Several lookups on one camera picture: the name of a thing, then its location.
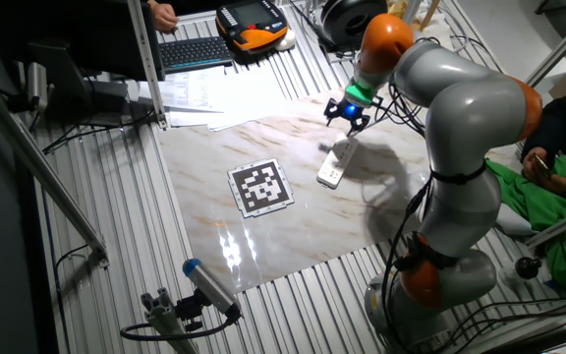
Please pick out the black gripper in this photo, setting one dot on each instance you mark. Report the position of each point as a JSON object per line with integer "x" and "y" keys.
{"x": 349, "y": 110}

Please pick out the white power strip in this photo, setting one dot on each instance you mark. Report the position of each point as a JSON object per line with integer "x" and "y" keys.
{"x": 334, "y": 167}

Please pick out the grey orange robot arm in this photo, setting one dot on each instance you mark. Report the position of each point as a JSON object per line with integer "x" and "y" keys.
{"x": 465, "y": 108}

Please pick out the bare hand of bystander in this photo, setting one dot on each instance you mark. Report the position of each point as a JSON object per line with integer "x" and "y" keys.
{"x": 164, "y": 17}

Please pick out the bystander hand with phone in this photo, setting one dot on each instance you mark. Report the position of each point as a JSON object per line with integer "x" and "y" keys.
{"x": 543, "y": 184}

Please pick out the black filament spool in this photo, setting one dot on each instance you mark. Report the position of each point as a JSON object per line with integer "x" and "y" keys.
{"x": 347, "y": 22}

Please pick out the white paper sheet stack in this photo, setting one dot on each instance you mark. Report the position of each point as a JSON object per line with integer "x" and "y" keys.
{"x": 185, "y": 88}
{"x": 243, "y": 103}

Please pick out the black white fiducial marker board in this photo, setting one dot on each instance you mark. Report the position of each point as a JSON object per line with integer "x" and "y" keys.
{"x": 261, "y": 188}

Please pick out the orange black teach pendant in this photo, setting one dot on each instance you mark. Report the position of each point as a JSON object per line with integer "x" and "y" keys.
{"x": 253, "y": 24}

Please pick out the wooden stick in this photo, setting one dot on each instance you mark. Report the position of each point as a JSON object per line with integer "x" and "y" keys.
{"x": 430, "y": 15}

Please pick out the black keyboard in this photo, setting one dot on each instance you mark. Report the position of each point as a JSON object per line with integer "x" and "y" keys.
{"x": 194, "y": 53}

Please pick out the black smartphone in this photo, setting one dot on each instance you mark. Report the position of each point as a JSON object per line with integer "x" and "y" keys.
{"x": 542, "y": 166}

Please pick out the black round knob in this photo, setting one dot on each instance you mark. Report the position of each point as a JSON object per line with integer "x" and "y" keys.
{"x": 528, "y": 267}

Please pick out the black monitor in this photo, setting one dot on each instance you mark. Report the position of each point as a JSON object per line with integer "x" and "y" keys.
{"x": 91, "y": 34}

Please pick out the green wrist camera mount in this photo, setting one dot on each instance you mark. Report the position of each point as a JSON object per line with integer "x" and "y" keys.
{"x": 359, "y": 92}

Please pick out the aluminium profile post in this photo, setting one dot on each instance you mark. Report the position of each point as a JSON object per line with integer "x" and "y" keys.
{"x": 42, "y": 167}
{"x": 563, "y": 46}
{"x": 565, "y": 223}
{"x": 146, "y": 59}

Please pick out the silver camera with blue end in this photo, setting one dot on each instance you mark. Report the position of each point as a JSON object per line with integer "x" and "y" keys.
{"x": 209, "y": 285}

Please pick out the grey aluminium camera bracket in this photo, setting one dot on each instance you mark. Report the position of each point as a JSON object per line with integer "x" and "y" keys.
{"x": 162, "y": 317}

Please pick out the silver depth camera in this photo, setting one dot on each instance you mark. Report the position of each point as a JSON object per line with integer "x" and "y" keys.
{"x": 37, "y": 86}

